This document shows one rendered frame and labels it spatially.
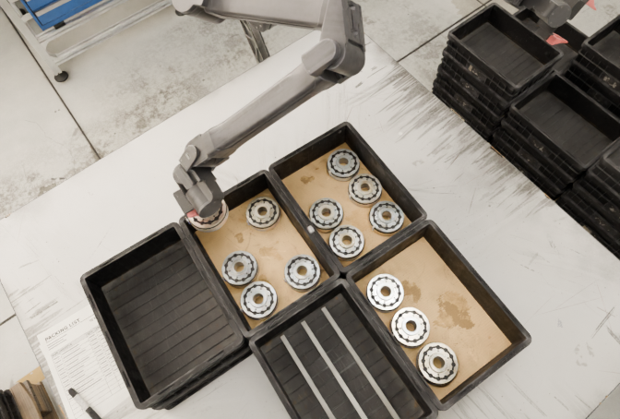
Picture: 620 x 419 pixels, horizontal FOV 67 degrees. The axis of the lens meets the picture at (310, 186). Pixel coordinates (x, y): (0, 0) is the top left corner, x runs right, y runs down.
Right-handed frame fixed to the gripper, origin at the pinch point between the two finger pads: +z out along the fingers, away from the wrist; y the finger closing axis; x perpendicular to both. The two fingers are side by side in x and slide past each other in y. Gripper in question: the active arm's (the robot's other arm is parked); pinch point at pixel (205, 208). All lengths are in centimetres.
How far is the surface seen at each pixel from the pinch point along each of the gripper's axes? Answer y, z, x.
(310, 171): 34.5, 22.7, 3.8
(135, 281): -27.8, 23.2, 2.5
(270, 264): 7.8, 22.6, -15.3
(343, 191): 39.0, 22.5, -8.1
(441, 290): 44, 22, -49
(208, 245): -4.5, 22.9, 0.2
